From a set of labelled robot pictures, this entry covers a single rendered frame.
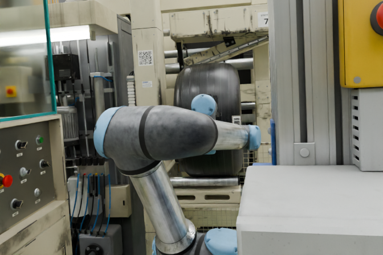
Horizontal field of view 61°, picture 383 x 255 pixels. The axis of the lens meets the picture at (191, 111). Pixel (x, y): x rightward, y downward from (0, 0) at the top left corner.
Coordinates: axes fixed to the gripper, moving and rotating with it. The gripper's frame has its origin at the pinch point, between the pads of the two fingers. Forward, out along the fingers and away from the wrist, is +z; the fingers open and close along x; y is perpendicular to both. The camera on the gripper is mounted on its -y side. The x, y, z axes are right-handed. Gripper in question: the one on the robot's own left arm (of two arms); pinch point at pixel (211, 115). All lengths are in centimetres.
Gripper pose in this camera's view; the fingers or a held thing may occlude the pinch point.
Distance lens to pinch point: 137.2
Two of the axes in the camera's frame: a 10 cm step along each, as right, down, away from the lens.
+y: -0.4, -10.0, 0.5
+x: -9.9, 0.5, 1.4
